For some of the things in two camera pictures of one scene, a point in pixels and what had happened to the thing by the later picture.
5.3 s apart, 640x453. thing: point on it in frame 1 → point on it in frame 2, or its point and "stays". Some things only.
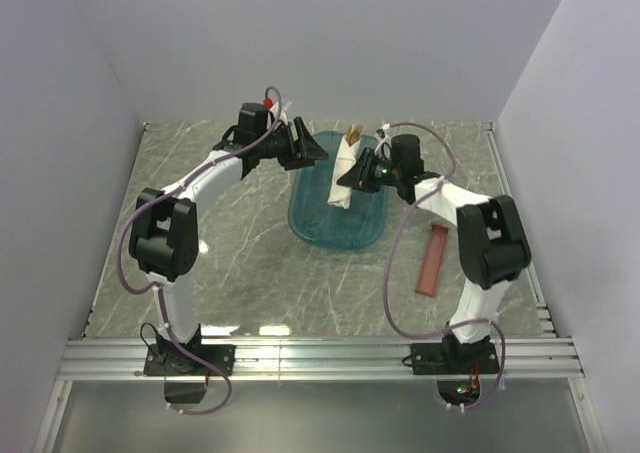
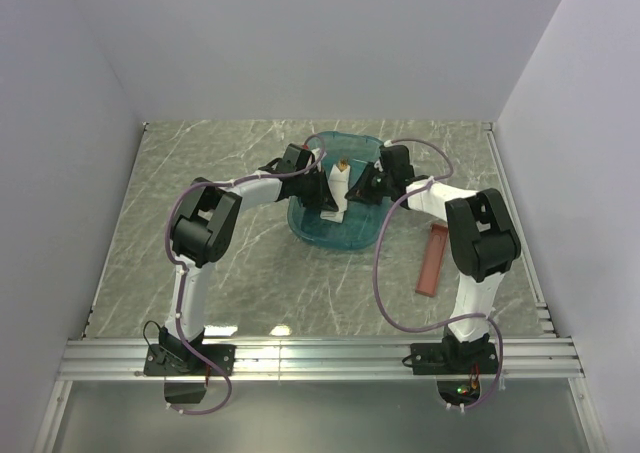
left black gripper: [293, 144] → [316, 189]
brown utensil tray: [429, 276] stays
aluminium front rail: [124, 360] stays
